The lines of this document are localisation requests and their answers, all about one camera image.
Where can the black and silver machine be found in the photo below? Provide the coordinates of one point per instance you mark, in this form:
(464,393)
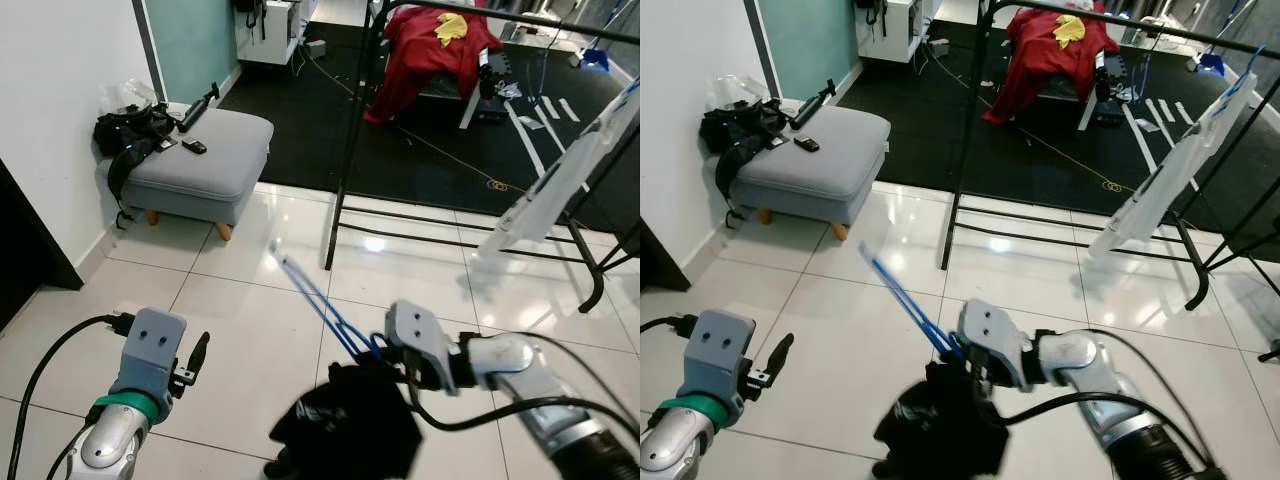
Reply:
(1115,90)
(497,90)

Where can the black robot foot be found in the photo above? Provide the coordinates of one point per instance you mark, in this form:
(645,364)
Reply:
(886,470)
(277,469)

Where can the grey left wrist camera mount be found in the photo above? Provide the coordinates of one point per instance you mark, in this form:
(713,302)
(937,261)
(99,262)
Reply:
(150,345)
(725,345)

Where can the yellow cloth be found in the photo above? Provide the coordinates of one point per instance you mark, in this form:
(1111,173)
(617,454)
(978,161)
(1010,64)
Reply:
(1068,30)
(452,28)

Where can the black handheld stick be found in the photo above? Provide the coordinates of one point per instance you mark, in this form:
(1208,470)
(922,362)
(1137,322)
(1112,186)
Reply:
(195,112)
(808,110)

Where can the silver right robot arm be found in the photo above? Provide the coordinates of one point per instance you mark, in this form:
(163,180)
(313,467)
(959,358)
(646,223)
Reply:
(510,360)
(1080,355)

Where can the white printed T-shirt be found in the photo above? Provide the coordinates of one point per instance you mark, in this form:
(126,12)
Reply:
(560,185)
(1160,180)

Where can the clear plastic bag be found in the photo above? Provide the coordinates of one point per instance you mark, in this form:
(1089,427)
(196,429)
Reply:
(745,90)
(130,92)

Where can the black metal clothes rack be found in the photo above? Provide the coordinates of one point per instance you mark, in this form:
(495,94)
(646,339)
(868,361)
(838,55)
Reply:
(352,140)
(966,140)

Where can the white shelf unit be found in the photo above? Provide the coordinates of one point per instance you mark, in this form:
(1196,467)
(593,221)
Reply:
(900,35)
(275,40)

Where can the blue plastic hanger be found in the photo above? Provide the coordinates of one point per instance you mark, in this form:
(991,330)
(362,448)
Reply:
(1245,82)
(360,343)
(940,340)
(630,88)

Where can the blue bag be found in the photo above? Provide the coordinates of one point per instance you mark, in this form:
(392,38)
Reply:
(1212,62)
(596,60)

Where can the white floor tape strip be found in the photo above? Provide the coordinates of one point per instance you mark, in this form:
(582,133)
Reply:
(570,110)
(551,110)
(1185,112)
(1162,112)

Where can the large red cloth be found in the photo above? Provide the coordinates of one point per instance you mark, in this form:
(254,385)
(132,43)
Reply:
(1040,60)
(420,60)

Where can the grey upholstered ottoman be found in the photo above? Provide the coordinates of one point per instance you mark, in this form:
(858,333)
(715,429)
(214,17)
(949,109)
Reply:
(820,160)
(210,160)

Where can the small grey box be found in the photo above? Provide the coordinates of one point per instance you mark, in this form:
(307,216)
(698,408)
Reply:
(940,45)
(315,47)

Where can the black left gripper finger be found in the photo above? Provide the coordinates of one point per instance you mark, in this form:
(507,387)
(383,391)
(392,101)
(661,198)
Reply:
(199,352)
(780,352)

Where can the black garment with white lettering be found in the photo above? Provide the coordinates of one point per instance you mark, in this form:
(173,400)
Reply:
(940,430)
(340,430)

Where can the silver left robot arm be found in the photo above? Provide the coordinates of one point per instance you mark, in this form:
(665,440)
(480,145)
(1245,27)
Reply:
(105,450)
(690,450)

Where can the small black remote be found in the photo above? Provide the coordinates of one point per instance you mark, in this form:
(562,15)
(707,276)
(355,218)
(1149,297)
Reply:
(195,147)
(808,146)

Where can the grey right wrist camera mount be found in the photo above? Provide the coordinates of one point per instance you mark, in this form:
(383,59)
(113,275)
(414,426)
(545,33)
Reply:
(995,335)
(420,335)

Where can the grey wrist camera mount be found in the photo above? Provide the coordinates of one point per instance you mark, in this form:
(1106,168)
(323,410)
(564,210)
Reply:
(420,335)
(150,345)
(995,335)
(725,345)

